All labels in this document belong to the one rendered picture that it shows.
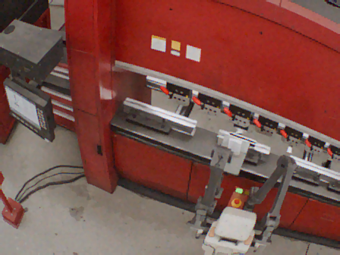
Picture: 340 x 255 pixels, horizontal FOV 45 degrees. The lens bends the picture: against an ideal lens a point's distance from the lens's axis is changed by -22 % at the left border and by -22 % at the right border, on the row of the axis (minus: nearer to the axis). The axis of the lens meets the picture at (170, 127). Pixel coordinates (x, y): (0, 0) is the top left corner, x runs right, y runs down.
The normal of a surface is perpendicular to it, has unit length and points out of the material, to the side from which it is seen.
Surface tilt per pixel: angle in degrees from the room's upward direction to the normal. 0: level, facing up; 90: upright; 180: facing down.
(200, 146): 0
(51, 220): 0
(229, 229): 47
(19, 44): 0
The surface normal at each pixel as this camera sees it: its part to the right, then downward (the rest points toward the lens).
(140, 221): 0.04, -0.59
